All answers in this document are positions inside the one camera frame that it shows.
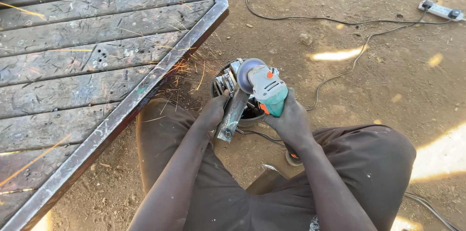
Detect person's right hand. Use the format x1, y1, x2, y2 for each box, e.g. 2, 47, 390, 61
264, 88, 314, 148

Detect person's left hand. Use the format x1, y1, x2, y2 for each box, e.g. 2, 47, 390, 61
199, 89, 231, 132

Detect grey metal bracket piece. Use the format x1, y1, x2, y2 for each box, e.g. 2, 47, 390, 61
215, 85, 252, 143

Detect teal angle grinder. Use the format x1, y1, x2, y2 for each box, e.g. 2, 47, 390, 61
237, 58, 289, 118

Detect shiny metal scrap pieces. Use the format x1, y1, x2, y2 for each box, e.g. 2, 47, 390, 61
214, 58, 244, 97

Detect black round metal container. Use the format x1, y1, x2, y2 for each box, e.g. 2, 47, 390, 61
210, 60, 270, 128

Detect person's sandal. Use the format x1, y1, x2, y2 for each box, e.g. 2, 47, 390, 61
285, 148, 303, 167

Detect brown metal stool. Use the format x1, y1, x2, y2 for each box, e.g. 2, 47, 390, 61
246, 164, 288, 196

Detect person's brown trousers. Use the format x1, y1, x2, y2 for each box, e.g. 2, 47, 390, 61
135, 98, 417, 231

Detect wooden plank metal-framed platform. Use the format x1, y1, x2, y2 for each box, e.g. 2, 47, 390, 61
0, 0, 230, 231

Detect white power strip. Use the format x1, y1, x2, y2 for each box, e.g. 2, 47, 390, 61
418, 0, 466, 23

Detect grey power cable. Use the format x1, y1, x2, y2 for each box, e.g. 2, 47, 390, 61
306, 10, 427, 111

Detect black power cable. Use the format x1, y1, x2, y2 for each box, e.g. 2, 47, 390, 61
245, 0, 452, 26

